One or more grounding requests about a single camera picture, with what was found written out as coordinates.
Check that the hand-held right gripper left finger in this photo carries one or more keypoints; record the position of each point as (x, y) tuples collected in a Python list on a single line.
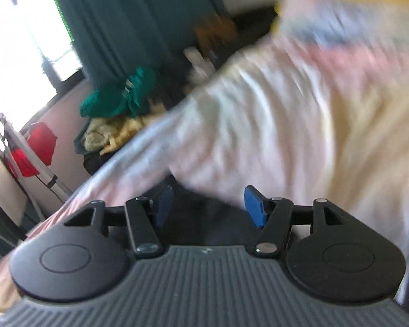
[(163, 207)]

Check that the pale yellow clothes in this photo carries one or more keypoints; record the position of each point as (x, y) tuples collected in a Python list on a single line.
[(122, 133)]

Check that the black pants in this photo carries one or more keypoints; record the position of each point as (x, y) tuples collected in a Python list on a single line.
[(204, 224)]

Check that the red cloth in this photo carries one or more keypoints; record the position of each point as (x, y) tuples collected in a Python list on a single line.
[(37, 143)]

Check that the white cloth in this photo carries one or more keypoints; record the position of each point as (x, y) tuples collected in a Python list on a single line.
[(199, 64)]

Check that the silver garment steamer stand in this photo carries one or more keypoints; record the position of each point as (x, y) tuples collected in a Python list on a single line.
[(41, 172)]

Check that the pastel bed duvet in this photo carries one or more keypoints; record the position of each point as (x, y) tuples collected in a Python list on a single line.
[(276, 126)]

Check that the dark framed window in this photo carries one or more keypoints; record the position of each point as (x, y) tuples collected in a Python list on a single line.
[(17, 58)]

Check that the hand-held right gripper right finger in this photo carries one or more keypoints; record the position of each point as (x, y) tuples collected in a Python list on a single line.
[(255, 206)]

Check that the pastel pillow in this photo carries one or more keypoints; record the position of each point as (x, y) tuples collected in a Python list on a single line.
[(344, 20)]

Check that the green clothes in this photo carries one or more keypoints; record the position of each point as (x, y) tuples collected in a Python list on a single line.
[(112, 98)]

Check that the black armchair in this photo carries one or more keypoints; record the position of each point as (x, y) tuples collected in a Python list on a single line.
[(172, 88)]

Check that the brown paper bag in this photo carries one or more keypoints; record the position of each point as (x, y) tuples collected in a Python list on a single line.
[(214, 30)]

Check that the blue curtain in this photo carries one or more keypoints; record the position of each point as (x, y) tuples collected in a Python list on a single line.
[(122, 17)]

